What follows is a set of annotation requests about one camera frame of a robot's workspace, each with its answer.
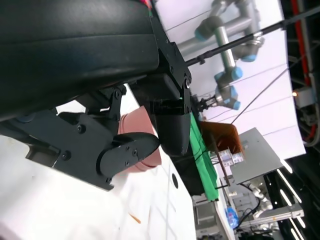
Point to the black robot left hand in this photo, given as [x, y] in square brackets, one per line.
[75, 50]

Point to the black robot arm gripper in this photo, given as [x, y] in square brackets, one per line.
[207, 102]

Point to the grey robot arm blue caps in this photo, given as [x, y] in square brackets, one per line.
[229, 60]

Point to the pink plastic bowl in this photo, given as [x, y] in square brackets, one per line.
[140, 122]

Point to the amber translucent box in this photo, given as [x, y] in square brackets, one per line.
[225, 132]

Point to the green cloth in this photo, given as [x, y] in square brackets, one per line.
[205, 162]

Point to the white blue printed carton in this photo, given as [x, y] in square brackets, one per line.
[237, 157]
[223, 157]

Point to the white backdrop panel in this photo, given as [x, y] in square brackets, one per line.
[262, 100]

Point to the black stand pole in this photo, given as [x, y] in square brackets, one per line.
[270, 28]

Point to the grey flat metal plate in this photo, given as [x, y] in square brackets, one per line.
[262, 160]

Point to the blue crumpled plastic item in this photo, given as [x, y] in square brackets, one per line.
[231, 217]

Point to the white jointed tube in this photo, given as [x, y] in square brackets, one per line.
[260, 197]

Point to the aluminium profile rail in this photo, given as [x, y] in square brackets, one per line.
[275, 215]

